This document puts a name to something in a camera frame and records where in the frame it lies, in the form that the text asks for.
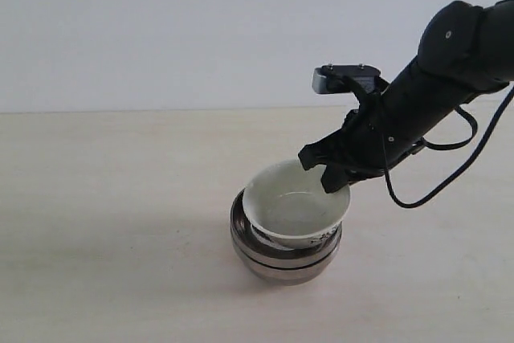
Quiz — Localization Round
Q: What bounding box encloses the white floral ceramic bowl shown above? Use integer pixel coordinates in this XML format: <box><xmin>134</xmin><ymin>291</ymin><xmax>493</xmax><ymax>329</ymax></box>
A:
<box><xmin>242</xmin><ymin>159</ymin><xmax>351</xmax><ymax>249</ymax></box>

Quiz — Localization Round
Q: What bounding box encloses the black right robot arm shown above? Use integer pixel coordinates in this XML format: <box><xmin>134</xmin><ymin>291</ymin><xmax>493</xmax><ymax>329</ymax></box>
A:
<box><xmin>298</xmin><ymin>0</ymin><xmax>513</xmax><ymax>193</ymax></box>

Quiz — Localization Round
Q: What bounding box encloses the smooth steel bowl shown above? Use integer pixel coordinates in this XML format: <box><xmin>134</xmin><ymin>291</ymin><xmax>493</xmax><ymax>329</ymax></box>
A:
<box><xmin>234</xmin><ymin>244</ymin><xmax>339</xmax><ymax>286</ymax></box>

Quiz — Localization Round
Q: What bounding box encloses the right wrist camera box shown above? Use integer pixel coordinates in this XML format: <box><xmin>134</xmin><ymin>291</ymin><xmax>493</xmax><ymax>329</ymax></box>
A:
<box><xmin>312</xmin><ymin>63</ymin><xmax>381</xmax><ymax>95</ymax></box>

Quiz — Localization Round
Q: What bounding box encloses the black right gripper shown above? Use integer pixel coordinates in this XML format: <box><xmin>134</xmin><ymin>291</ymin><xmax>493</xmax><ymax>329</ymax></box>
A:
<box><xmin>298</xmin><ymin>108</ymin><xmax>426</xmax><ymax>193</ymax></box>

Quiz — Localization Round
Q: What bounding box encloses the ribbed steel bowl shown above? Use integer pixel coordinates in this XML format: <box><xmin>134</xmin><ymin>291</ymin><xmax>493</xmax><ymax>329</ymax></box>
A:
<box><xmin>230</xmin><ymin>190</ymin><xmax>343</xmax><ymax>271</ymax></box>

